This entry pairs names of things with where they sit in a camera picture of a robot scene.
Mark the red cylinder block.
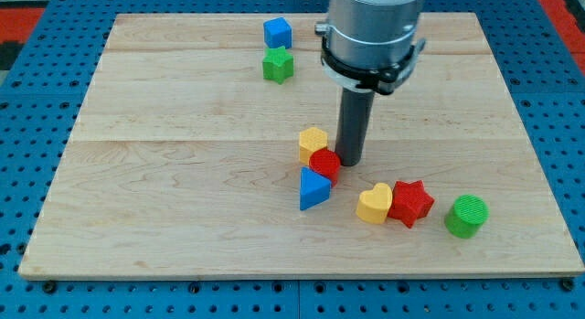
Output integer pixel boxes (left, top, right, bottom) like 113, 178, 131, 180
309, 148, 341, 187

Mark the wooden board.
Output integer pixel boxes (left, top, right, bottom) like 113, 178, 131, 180
18, 13, 584, 281

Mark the blue cube block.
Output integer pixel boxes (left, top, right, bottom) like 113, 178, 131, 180
263, 17, 293, 48

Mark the green star block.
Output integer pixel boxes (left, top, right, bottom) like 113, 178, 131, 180
262, 47, 294, 84

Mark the yellow heart block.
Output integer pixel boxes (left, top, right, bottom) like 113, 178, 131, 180
356, 183, 393, 224

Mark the blue triangle block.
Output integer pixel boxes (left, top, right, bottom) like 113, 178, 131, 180
299, 166, 332, 211

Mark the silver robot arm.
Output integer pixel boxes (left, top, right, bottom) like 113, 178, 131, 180
314, 0, 425, 95

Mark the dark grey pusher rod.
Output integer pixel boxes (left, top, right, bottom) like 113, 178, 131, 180
335, 89, 375, 166

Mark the red star block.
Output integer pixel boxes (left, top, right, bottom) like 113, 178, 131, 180
388, 180, 435, 229

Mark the green cylinder block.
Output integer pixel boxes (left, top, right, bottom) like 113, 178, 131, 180
444, 194, 490, 239

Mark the yellow hexagon block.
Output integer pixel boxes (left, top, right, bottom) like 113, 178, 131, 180
298, 127, 328, 165

